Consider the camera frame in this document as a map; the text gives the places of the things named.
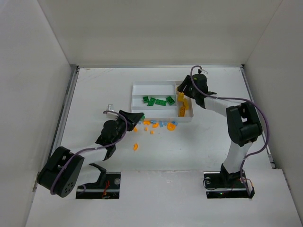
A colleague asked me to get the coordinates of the orange curved piece middle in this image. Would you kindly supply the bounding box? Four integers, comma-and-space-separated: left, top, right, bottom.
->
152, 122, 160, 128

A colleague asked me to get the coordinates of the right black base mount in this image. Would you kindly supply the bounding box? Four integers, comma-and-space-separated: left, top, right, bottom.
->
203, 172, 255, 199

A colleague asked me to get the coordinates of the green plate brick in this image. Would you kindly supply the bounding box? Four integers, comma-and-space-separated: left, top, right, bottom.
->
155, 99, 167, 106

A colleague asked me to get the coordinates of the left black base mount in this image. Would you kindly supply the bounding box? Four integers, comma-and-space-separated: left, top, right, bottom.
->
75, 163, 121, 200

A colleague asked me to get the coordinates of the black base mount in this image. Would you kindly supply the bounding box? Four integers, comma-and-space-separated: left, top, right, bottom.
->
75, 163, 121, 200
203, 172, 255, 199

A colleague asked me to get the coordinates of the orange curved piece lone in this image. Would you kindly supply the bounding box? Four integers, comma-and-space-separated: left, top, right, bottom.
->
133, 143, 139, 151

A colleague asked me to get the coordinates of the green small square brick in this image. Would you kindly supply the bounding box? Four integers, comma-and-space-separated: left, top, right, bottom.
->
143, 96, 149, 103

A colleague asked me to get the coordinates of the white divided sorting tray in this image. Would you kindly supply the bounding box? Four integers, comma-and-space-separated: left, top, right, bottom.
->
131, 81, 194, 122

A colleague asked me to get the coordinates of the green two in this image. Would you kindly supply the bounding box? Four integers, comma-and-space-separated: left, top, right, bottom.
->
147, 97, 156, 106

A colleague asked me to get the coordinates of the orange ring lego piece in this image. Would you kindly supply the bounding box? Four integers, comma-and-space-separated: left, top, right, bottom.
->
167, 122, 176, 131

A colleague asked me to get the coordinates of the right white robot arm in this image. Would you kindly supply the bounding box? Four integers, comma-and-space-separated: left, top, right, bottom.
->
177, 73, 263, 181

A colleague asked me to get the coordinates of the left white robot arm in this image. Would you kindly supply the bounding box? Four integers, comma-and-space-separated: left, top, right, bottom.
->
36, 110, 145, 198

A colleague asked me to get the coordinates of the long yellow brick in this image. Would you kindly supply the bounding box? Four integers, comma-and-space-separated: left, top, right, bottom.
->
178, 106, 186, 117

